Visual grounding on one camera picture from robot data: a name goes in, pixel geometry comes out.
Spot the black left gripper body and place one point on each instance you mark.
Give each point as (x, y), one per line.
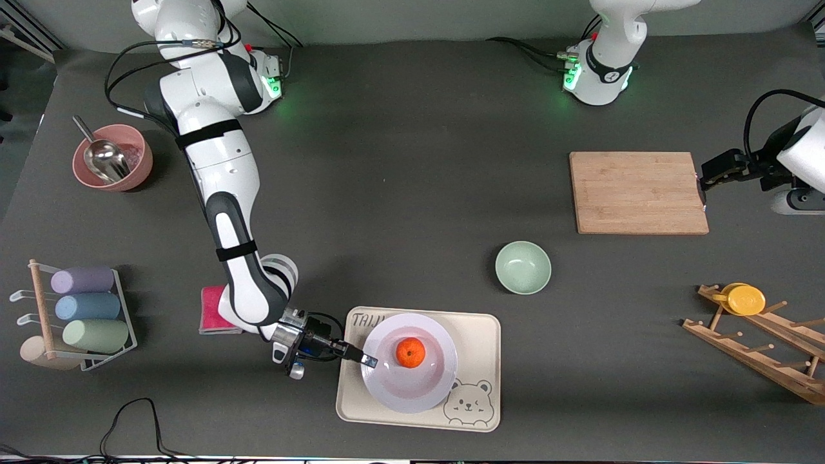
(755, 167)

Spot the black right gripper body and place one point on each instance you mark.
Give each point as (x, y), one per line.
(318, 339)

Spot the orange fruit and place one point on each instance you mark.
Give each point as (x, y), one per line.
(410, 352)

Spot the white round plate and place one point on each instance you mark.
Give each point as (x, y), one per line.
(412, 390)

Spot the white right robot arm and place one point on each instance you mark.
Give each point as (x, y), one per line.
(219, 161)

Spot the wooden cutting board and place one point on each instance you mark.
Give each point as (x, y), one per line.
(635, 193)

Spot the folded pink cloth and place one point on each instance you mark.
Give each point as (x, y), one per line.
(209, 316)

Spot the cream tray with bear print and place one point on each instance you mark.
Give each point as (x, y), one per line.
(480, 348)

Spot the yellow cup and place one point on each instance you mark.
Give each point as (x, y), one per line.
(746, 300)

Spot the wooden peg rack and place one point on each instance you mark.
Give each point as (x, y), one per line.
(747, 357)

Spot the pale green bowl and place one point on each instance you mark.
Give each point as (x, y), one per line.
(523, 267)

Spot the light green cup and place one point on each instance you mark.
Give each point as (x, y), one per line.
(97, 336)

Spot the blue cup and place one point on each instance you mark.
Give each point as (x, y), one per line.
(87, 307)

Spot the purple cup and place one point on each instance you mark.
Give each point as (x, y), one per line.
(82, 280)

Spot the pink bowl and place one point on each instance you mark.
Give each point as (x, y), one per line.
(138, 161)

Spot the metal scoop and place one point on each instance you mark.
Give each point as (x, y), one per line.
(106, 161)

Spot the beige cup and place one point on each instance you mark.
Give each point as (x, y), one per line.
(35, 354)

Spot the aluminium frame beam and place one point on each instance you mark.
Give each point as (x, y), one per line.
(32, 42)

